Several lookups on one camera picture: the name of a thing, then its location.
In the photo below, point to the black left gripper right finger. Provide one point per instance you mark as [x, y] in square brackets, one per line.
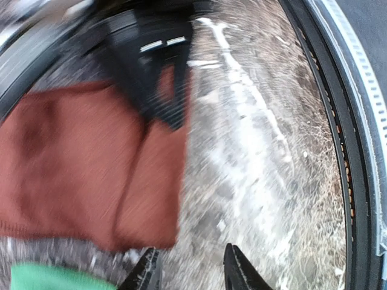
[239, 273]

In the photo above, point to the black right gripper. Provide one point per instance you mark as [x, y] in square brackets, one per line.
[143, 45]

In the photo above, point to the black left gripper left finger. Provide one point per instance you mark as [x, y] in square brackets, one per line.
[146, 274]

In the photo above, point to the brown towel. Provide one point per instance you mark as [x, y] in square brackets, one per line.
[80, 162]

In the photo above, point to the green microfibre towel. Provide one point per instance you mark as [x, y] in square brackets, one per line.
[39, 276]

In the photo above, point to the black front table rail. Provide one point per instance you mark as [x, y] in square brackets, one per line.
[363, 267]

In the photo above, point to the white slotted cable duct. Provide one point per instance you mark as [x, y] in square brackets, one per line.
[369, 103]

